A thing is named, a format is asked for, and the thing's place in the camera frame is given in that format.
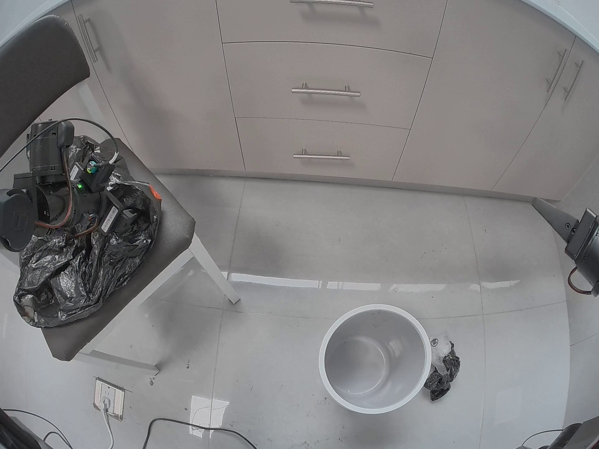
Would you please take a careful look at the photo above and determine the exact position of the thin grey cable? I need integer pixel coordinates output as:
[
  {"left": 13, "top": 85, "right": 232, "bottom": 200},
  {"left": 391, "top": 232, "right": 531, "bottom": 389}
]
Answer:
[{"left": 519, "top": 430, "right": 562, "bottom": 449}]

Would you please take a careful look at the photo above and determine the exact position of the white power cable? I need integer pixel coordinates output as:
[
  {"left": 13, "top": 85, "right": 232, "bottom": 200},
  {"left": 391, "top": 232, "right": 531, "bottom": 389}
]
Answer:
[{"left": 97, "top": 397, "right": 115, "bottom": 449}]

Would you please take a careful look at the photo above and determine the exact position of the grey padded chair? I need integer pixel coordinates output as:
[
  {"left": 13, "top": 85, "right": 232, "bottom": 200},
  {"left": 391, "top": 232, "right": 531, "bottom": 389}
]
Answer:
[{"left": 0, "top": 14, "right": 241, "bottom": 377}]

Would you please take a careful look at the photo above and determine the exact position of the crumpled black plastic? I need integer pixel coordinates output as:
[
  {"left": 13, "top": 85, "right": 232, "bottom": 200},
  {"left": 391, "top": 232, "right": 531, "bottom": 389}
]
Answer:
[{"left": 424, "top": 341, "right": 461, "bottom": 402}]

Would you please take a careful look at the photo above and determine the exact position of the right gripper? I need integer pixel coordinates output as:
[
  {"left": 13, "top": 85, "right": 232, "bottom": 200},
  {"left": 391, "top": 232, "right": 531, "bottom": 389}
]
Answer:
[{"left": 532, "top": 198, "right": 599, "bottom": 270}]

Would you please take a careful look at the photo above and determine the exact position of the white trash bin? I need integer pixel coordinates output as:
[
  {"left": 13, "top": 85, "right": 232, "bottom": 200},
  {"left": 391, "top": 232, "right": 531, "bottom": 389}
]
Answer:
[{"left": 319, "top": 304, "right": 432, "bottom": 414}]

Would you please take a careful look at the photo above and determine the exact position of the black cable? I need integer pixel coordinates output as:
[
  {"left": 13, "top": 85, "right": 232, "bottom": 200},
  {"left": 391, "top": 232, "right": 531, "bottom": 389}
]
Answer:
[
  {"left": 146, "top": 418, "right": 258, "bottom": 449},
  {"left": 0, "top": 118, "right": 120, "bottom": 172}
]

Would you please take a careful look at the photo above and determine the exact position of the beige cabinet with drawers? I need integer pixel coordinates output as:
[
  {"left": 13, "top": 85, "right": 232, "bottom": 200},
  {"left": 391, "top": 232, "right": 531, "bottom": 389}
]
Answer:
[{"left": 35, "top": 0, "right": 599, "bottom": 203}]

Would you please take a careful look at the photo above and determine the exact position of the black plastic bag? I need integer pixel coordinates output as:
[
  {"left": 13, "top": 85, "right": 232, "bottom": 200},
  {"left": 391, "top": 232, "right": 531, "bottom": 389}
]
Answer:
[{"left": 13, "top": 135, "right": 162, "bottom": 328}]

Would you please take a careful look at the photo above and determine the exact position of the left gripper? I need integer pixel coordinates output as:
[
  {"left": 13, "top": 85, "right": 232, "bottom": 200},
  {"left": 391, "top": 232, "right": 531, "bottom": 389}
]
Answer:
[{"left": 35, "top": 183, "right": 142, "bottom": 239}]

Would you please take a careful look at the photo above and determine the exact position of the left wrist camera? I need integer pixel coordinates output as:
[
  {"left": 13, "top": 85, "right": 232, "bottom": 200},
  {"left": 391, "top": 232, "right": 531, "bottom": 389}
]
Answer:
[{"left": 70, "top": 154, "right": 123, "bottom": 194}]

